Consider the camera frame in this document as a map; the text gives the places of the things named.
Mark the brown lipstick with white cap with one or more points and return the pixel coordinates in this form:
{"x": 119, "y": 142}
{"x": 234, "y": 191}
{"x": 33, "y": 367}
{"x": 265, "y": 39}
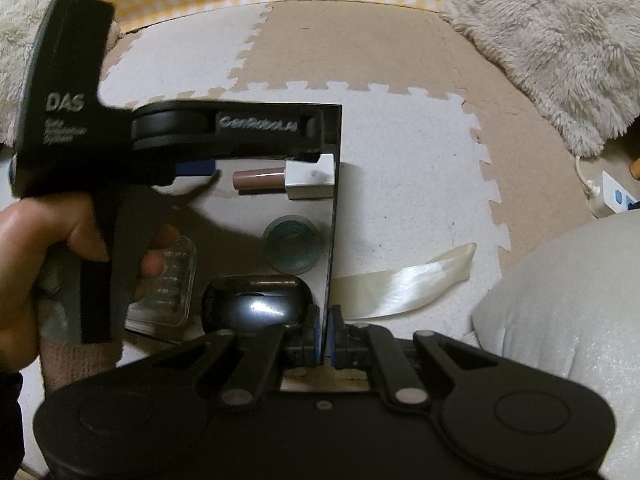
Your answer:
{"x": 260, "y": 178}

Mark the teal tape roll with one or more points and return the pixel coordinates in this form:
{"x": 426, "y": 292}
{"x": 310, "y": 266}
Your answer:
{"x": 292, "y": 245}

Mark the cream satin ribbon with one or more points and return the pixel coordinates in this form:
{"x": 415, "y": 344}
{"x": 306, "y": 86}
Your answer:
{"x": 400, "y": 287}

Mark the black box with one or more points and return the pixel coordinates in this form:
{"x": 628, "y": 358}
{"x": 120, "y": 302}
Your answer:
{"x": 240, "y": 220}

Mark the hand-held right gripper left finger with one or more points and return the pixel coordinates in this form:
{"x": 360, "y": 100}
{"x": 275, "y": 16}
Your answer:
{"x": 315, "y": 332}

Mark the white power strip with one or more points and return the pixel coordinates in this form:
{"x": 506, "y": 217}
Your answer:
{"x": 612, "y": 195}

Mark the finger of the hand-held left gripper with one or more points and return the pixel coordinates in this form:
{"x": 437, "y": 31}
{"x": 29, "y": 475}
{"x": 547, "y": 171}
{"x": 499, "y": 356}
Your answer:
{"x": 312, "y": 135}

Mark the person's left hand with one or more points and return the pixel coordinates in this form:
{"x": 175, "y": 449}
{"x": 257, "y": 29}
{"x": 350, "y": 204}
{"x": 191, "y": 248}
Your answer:
{"x": 40, "y": 240}

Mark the foam puzzle floor mat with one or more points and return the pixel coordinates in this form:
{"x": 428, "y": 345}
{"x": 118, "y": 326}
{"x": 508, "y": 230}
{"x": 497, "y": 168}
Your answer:
{"x": 400, "y": 135}

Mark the clear plastic case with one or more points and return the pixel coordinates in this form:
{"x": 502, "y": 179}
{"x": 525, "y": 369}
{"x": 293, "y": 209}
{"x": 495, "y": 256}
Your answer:
{"x": 180, "y": 310}

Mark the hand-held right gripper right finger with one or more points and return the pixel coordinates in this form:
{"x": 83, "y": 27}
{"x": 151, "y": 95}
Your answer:
{"x": 334, "y": 332}

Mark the black computer mouse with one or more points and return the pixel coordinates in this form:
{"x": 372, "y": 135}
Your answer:
{"x": 250, "y": 305}

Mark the fluffy white pillow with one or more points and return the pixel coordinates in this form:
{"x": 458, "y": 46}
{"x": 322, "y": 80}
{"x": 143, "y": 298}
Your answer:
{"x": 560, "y": 45}
{"x": 20, "y": 60}

